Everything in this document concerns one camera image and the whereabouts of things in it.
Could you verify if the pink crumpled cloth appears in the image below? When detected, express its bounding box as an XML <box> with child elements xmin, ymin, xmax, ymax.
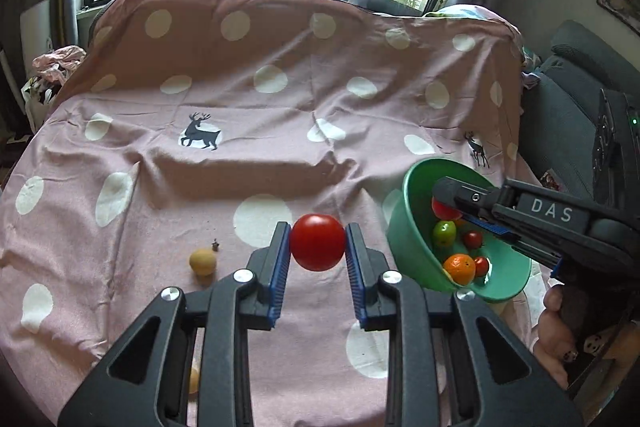
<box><xmin>32</xmin><ymin>45</ymin><xmax>87</xmax><ymax>82</ymax></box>

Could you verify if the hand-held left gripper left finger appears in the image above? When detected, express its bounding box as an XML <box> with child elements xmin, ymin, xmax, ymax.
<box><xmin>57</xmin><ymin>222</ymin><xmax>292</xmax><ymax>427</ymax></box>

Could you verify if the small green fruit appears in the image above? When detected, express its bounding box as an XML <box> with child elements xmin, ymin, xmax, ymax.
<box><xmin>432</xmin><ymin>220</ymin><xmax>458</xmax><ymax>249</ymax></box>

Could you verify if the green plastic bowl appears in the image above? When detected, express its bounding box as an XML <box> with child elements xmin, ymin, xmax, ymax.
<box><xmin>386</xmin><ymin>157</ymin><xmax>532</xmax><ymax>305</ymax></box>

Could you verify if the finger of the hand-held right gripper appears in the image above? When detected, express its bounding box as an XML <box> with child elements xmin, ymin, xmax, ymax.
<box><xmin>462</xmin><ymin>212</ymin><xmax>563</xmax><ymax>278</ymax></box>
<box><xmin>432</xmin><ymin>177</ymin><xmax>506</xmax><ymax>215</ymax></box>

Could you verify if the pink polka dot cloth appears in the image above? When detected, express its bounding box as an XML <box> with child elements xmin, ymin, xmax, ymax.
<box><xmin>0</xmin><ymin>0</ymin><xmax>533</xmax><ymax>427</ymax></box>

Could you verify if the person's right hand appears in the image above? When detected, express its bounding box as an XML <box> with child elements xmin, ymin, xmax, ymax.
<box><xmin>532</xmin><ymin>284</ymin><xmax>581</xmax><ymax>390</ymax></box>

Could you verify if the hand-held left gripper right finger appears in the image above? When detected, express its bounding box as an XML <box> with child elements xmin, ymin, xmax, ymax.
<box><xmin>345</xmin><ymin>222</ymin><xmax>586</xmax><ymax>427</ymax></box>

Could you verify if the grey sofa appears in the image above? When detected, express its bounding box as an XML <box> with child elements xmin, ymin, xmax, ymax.
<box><xmin>520</xmin><ymin>19</ymin><xmax>640</xmax><ymax>208</ymax></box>

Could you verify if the black and white patterned cloth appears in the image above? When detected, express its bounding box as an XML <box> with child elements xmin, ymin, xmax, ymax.
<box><xmin>22</xmin><ymin>77</ymin><xmax>61</xmax><ymax>132</ymax></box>

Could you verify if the light blue patterned cloth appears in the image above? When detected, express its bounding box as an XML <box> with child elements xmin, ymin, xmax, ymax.
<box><xmin>424</xmin><ymin>3</ymin><xmax>506</xmax><ymax>22</ymax></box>

